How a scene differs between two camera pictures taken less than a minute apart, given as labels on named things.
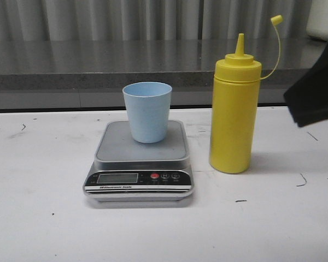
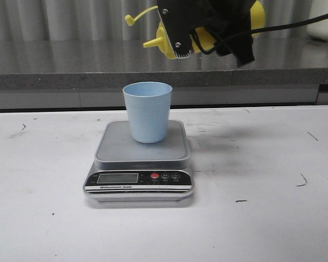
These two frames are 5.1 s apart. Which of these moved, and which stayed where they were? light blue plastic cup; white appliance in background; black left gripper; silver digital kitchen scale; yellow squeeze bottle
Moved: yellow squeeze bottle; black left gripper
Stayed: white appliance in background; silver digital kitchen scale; light blue plastic cup
